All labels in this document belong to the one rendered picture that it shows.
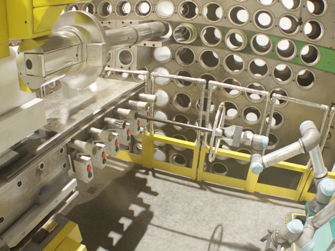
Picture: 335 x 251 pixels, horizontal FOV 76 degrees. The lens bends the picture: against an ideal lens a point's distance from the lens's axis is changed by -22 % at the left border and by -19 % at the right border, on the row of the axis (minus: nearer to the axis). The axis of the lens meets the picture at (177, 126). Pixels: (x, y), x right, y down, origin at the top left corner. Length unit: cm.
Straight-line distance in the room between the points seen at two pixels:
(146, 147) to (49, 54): 186
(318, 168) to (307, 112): 138
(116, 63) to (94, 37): 190
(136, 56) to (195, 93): 84
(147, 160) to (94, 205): 79
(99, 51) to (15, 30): 38
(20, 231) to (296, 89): 284
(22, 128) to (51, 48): 41
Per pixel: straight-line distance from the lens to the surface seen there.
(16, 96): 126
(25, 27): 102
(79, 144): 152
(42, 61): 100
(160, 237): 209
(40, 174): 146
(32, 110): 125
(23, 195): 141
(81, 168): 159
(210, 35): 358
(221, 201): 245
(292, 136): 322
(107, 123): 176
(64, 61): 108
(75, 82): 129
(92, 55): 113
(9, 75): 125
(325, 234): 179
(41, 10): 97
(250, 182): 256
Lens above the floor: 163
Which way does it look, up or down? 27 degrees down
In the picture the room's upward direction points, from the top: 4 degrees clockwise
